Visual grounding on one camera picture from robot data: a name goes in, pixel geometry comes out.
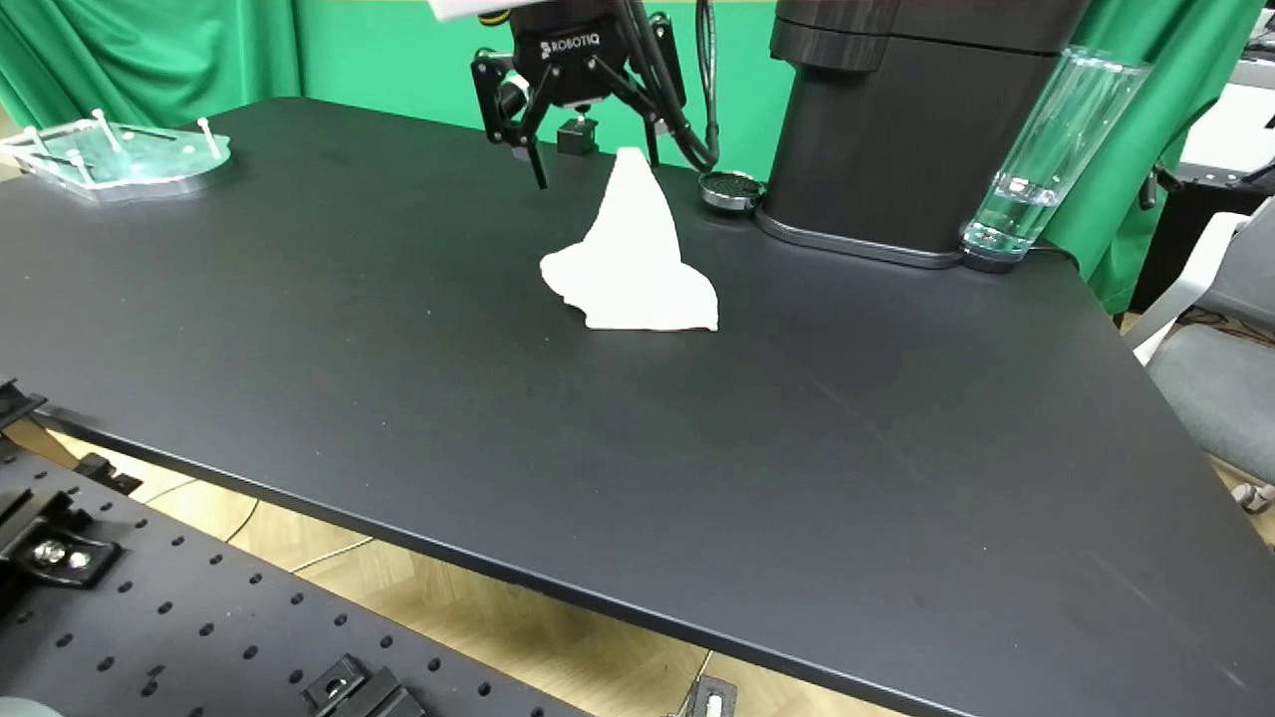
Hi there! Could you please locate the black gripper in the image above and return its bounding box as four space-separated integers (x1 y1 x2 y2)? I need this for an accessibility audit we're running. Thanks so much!
471 0 683 191

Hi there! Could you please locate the white cloth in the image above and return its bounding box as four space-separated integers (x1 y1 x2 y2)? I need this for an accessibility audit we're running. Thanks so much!
537 149 715 332

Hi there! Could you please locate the green backdrop curtain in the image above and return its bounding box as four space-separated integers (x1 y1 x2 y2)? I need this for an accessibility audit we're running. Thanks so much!
0 0 1265 316

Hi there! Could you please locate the black perforated breadboard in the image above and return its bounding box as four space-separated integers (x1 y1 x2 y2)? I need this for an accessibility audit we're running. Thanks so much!
0 378 577 717

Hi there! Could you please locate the grey office chair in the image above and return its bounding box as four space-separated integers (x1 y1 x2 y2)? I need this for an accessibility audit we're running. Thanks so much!
1128 198 1275 512

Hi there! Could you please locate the black cable bundle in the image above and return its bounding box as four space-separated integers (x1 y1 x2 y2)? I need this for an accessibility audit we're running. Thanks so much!
608 0 727 175

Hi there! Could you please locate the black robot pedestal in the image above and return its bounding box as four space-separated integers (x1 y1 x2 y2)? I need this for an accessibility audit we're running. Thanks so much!
760 0 1091 268

